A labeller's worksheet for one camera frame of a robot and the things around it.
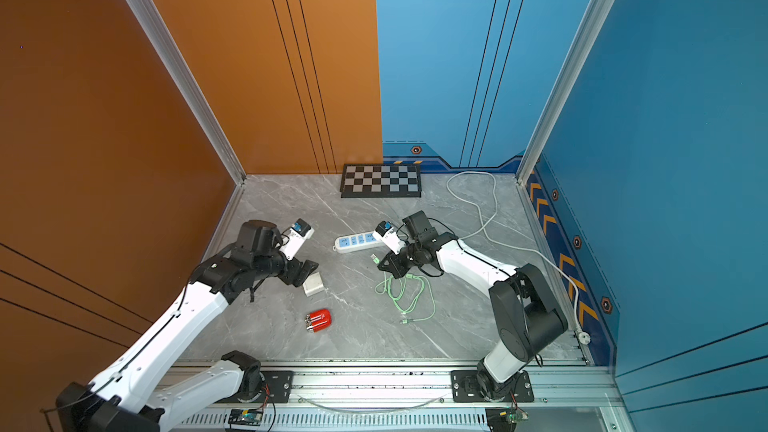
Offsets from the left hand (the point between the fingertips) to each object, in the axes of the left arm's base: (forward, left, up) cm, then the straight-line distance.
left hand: (306, 250), depth 78 cm
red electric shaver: (-13, -3, -15) cm, 20 cm away
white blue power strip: (+12, -10, -15) cm, 22 cm away
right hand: (+1, -20, -9) cm, 22 cm away
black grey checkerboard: (+40, -18, -15) cm, 47 cm away
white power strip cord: (+14, -59, -18) cm, 63 cm away
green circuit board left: (-35, +12, -20) cm, 42 cm away
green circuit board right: (-34, -53, -17) cm, 65 cm away
